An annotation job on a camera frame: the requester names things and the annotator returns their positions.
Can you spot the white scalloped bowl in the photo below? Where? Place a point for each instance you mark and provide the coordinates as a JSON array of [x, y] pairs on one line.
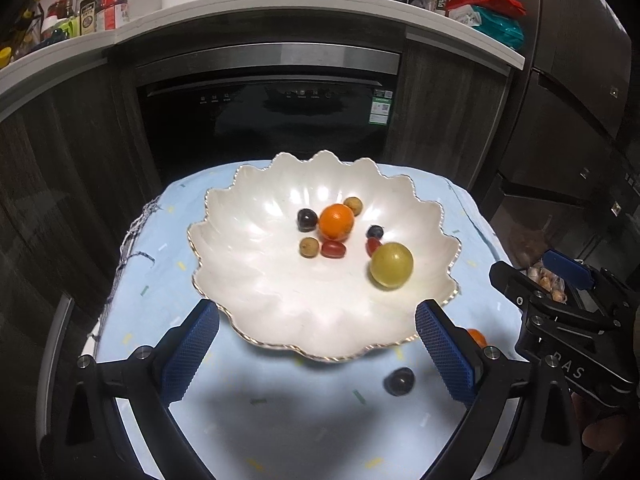
[[260, 270]]

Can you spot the red-lidded jar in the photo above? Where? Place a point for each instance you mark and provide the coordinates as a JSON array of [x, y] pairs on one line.
[[60, 10]]

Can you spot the dark refrigerator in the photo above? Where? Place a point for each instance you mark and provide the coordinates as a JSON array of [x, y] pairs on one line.
[[575, 60]]

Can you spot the dark purple plum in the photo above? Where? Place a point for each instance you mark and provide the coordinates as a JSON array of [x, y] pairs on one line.
[[399, 381]]

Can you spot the person's right hand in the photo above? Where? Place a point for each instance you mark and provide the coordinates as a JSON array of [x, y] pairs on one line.
[[600, 435]]

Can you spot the dark wood cabinet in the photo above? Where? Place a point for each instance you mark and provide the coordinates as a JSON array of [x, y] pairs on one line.
[[445, 110], [60, 185]]

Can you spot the white countertop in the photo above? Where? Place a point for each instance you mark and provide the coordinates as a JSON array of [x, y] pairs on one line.
[[300, 15]]

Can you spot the yellow-capped bottle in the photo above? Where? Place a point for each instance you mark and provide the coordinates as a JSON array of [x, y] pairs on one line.
[[5, 55]]

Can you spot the blueberry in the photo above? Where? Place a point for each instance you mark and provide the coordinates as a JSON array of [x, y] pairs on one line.
[[375, 231]]

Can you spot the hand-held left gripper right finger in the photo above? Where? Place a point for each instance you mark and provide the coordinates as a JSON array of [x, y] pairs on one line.
[[445, 355]]

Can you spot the dark sauce bottle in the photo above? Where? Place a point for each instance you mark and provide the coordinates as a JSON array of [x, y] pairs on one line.
[[89, 12]]

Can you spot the teal snack bag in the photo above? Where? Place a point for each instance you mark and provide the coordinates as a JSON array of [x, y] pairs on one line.
[[500, 27]]

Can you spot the orange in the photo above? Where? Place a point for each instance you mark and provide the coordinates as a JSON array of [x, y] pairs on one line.
[[476, 338], [337, 221]]

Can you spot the small dark grape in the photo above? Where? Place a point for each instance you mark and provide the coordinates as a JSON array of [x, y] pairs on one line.
[[307, 219]]

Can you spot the green apple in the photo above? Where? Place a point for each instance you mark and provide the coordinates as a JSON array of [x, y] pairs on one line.
[[391, 264]]

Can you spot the black built-in dishwasher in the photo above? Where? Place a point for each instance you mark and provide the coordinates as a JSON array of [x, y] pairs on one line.
[[250, 125]]

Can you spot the red cherry tomato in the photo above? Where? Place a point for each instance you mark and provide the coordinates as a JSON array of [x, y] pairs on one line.
[[333, 248]]

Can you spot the light blue tablecloth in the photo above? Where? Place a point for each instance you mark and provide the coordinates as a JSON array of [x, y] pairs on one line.
[[300, 425]]

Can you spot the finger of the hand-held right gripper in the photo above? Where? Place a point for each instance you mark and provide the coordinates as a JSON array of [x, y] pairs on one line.
[[512, 280], [570, 267]]

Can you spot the red grape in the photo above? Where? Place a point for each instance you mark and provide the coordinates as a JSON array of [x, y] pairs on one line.
[[372, 246]]

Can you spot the brown longan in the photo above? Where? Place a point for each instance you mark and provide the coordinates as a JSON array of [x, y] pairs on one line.
[[309, 247], [353, 204]]

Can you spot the green container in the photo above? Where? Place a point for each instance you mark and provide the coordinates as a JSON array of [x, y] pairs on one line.
[[65, 27]]

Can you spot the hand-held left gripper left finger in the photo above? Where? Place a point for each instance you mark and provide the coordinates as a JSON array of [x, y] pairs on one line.
[[192, 355]]

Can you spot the plastic bag of nuts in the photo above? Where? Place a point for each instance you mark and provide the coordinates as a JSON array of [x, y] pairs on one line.
[[542, 275]]

